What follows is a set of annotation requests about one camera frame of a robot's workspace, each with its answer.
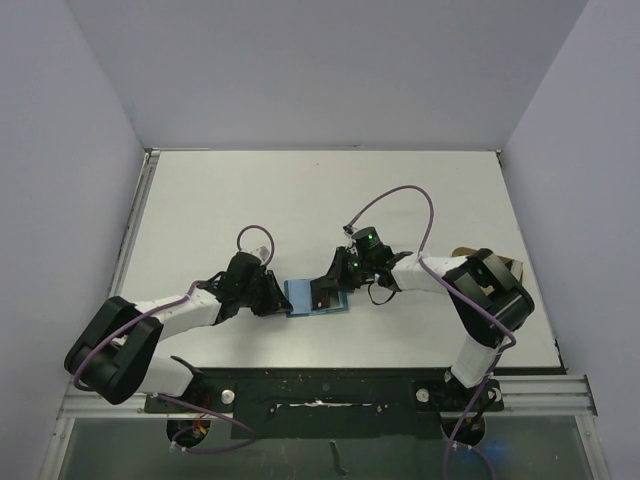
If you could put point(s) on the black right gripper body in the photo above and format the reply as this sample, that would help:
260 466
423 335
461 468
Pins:
335 276

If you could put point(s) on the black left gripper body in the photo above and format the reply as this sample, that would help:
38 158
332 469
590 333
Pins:
251 294

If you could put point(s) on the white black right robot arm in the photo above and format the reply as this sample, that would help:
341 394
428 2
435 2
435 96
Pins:
489 300

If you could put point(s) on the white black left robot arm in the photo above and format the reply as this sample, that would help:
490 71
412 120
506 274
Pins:
115 356

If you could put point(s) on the stack of credit cards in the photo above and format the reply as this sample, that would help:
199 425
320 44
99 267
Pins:
515 267

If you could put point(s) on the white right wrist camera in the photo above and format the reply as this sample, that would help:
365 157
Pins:
349 231

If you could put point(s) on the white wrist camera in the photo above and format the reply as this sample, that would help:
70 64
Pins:
262 253
349 231

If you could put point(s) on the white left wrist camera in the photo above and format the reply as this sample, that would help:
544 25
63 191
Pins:
262 253

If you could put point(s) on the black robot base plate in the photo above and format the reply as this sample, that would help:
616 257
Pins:
351 403

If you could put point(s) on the aluminium left side rail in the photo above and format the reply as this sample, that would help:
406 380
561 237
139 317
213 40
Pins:
141 193

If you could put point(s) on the aluminium rail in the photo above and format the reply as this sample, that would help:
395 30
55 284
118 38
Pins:
527 395
141 193

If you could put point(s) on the aluminium front rail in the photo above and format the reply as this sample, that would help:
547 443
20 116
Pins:
527 395

